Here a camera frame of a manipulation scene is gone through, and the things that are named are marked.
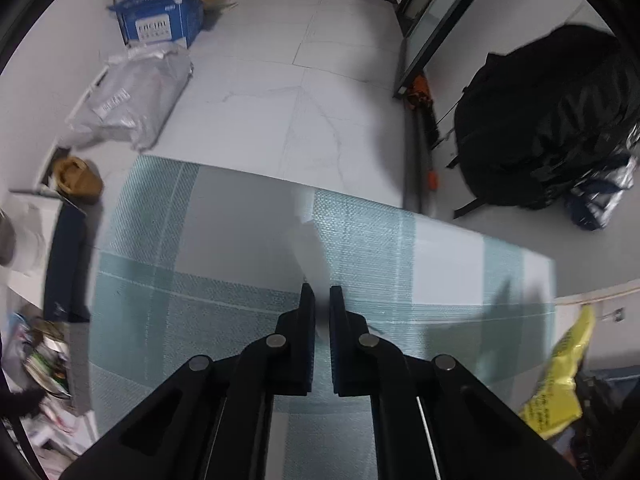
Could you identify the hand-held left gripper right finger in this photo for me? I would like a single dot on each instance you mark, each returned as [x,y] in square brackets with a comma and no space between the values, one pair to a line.
[342,345]

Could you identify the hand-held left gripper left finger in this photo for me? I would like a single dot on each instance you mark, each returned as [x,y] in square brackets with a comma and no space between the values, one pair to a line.
[300,340]

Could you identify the yellow wrapper with line drawing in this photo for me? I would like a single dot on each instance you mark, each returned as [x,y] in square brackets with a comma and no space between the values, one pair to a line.
[555,390]

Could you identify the dark trash bin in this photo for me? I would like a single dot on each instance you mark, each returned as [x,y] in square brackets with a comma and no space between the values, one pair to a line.
[605,425]

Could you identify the teal checked tablecloth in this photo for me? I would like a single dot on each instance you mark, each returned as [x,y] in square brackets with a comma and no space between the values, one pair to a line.
[225,320]

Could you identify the long black orange tool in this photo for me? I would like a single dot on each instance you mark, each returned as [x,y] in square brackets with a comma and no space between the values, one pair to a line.
[425,160]

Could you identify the white navy storage box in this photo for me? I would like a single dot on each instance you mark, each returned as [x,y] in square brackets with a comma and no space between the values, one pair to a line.
[67,260]

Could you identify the brown slipper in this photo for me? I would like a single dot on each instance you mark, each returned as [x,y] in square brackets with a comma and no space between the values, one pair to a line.
[75,180]

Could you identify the black fuzzy cloth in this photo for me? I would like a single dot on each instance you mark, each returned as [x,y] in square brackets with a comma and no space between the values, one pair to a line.
[20,402]

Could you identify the grey plastic mailer bag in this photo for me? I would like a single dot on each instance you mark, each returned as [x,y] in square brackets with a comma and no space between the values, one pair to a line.
[130,100]

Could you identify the black backpack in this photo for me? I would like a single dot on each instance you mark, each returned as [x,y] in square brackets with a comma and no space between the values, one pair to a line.
[540,125]

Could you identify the silver blue folded umbrella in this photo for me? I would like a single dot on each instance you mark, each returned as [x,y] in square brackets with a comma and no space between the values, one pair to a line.
[605,185]

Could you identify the grey white cup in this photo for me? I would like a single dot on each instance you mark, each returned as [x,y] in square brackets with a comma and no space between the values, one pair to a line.
[5,240]

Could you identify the blue cardboard box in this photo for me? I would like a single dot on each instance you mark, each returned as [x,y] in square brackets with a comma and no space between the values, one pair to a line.
[155,22]

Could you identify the black framed glass door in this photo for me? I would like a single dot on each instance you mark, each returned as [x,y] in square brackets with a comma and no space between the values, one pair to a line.
[440,5]

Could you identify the wall socket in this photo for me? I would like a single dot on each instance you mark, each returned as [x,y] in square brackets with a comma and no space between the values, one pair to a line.
[618,314]

